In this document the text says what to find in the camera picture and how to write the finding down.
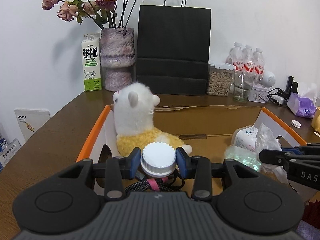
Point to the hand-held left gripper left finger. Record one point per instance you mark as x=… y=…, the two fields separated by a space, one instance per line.
x=135 y=161

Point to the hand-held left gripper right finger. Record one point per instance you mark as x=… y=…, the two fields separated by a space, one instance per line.
x=181 y=162

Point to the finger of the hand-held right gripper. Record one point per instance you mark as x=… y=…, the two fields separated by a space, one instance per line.
x=272 y=156
x=301 y=150

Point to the white plastic packet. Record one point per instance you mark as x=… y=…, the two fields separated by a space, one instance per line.
x=266 y=140

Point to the iridescent plastic bag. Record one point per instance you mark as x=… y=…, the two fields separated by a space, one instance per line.
x=240 y=157

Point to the white yellow alpaca plush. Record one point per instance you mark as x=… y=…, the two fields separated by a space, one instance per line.
x=135 y=115

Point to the red cardboard box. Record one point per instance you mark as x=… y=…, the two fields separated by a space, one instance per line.
x=212 y=122

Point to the purple linen pouch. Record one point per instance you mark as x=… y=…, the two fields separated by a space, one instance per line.
x=307 y=231

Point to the brown wooden desktop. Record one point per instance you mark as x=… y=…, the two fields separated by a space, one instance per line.
x=62 y=120

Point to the small white bottle cap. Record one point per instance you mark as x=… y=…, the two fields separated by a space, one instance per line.
x=296 y=124

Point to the yellow mug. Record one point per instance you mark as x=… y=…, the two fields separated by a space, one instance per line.
x=317 y=122

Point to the red fabric rose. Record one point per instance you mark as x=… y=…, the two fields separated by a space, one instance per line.
x=312 y=212

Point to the purple tissue pack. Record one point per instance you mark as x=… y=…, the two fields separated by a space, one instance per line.
x=302 y=108

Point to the white power adapter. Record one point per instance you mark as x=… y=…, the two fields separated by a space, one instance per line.
x=277 y=99

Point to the white printed tin box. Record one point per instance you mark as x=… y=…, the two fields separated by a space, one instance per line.
x=258 y=95

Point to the black upright device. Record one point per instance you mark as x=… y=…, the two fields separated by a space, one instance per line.
x=290 y=82

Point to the clear drinking glass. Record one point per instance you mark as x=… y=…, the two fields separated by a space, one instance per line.
x=243 y=90

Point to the white round speaker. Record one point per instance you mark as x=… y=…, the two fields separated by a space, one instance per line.
x=268 y=77

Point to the clear seed container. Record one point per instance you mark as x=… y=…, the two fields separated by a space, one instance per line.
x=220 y=82

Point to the clear red-label water bottle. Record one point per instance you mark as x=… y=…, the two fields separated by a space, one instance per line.
x=248 y=60
x=259 y=63
x=236 y=57

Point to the purple marbled vase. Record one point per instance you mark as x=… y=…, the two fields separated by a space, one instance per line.
x=116 y=55

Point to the white green milk carton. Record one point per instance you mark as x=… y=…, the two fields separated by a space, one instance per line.
x=91 y=62

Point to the white flat board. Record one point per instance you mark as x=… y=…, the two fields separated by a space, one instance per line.
x=32 y=122

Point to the black paper bag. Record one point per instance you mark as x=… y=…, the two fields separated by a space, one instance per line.
x=172 y=42

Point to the white printed carton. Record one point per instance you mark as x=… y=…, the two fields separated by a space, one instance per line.
x=10 y=153

